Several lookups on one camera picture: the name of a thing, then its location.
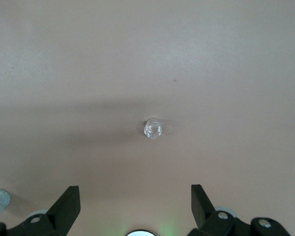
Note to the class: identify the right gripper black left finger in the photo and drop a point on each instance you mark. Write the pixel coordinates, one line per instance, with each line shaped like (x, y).
(64, 209)

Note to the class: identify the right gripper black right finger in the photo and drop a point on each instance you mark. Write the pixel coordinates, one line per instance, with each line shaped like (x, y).
(201, 209)

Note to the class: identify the clear glass measuring cup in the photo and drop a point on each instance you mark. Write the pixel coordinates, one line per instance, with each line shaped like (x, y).
(152, 129)

